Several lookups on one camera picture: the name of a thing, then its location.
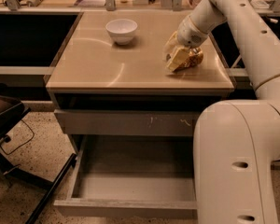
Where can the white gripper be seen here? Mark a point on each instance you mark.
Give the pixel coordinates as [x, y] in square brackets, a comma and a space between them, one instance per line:
[190, 34]

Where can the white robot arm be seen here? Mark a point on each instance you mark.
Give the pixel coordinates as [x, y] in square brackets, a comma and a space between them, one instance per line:
[236, 141]

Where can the grey drawer cabinet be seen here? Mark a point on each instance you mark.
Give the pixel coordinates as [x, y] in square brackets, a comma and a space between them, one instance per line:
[95, 73]

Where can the closed grey top drawer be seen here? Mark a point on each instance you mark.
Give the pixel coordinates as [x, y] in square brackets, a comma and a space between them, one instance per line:
[143, 123]

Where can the open grey middle drawer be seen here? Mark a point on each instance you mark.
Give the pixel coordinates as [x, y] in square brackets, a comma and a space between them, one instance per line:
[132, 176]

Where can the white ceramic bowl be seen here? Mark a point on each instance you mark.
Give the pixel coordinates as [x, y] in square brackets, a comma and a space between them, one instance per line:
[122, 31]

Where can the white stick with tip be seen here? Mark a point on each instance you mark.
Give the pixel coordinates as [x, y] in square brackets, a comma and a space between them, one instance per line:
[238, 59]

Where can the black office chair left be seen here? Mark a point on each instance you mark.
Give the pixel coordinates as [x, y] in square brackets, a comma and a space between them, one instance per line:
[12, 111]

